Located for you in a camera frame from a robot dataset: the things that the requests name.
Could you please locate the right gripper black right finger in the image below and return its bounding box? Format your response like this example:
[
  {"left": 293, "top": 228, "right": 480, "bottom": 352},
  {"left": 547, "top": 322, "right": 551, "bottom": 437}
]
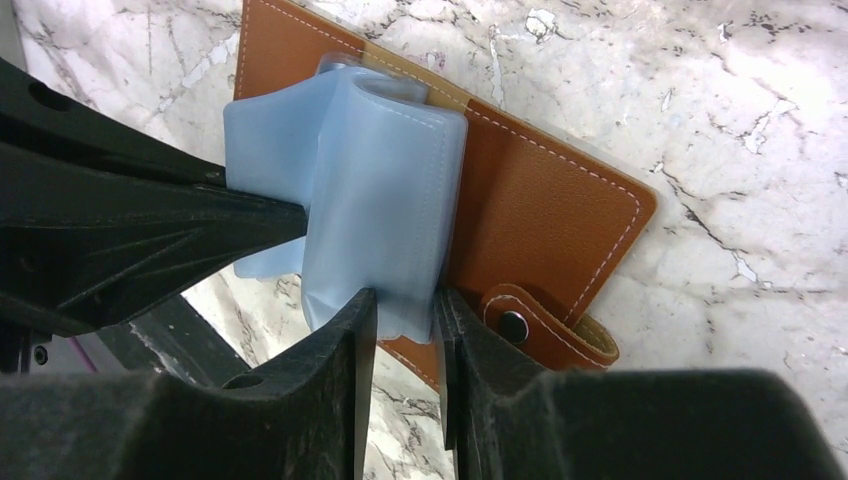
[{"left": 434, "top": 289, "right": 843, "bottom": 479}]

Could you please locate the brown leather card holder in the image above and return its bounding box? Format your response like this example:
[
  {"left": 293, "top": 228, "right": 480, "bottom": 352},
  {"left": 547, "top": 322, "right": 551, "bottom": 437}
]
[{"left": 235, "top": 1, "right": 657, "bottom": 370}]

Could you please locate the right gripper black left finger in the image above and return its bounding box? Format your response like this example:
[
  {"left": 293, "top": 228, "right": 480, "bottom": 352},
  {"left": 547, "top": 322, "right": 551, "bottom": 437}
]
[{"left": 1, "top": 289, "right": 377, "bottom": 479}]

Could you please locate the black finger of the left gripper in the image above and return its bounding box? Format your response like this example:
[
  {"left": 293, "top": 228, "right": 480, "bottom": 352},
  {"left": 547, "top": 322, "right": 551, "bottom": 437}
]
[
  {"left": 1, "top": 146, "right": 307, "bottom": 336},
  {"left": 1, "top": 60, "right": 225, "bottom": 188}
]

